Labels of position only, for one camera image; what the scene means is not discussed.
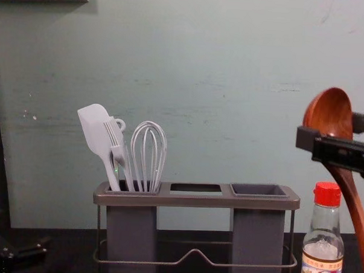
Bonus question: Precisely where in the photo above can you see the black table cloth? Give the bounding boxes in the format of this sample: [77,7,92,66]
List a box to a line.
[0,218,364,273]

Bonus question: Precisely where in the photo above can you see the grey plastic utensil cup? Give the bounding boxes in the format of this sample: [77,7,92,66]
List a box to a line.
[225,182,290,273]
[101,178,162,273]

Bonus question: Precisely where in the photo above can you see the pale grey silicone spatula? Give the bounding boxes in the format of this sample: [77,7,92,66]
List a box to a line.
[73,102,126,192]

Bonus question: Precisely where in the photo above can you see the brown wooden spoon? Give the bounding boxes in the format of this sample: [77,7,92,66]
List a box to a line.
[296,85,364,272]

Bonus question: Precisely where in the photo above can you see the pale grey whisk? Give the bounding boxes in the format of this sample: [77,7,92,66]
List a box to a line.
[127,119,170,194]

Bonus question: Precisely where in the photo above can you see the grey utensil rack wire frame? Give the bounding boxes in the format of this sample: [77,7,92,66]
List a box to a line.
[89,177,302,273]

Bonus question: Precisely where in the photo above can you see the pale grey slotted tongs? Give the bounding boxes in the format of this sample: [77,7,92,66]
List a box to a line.
[100,116,139,193]

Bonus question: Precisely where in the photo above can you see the clear bottle with red cap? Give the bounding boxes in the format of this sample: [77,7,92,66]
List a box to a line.
[301,181,348,273]

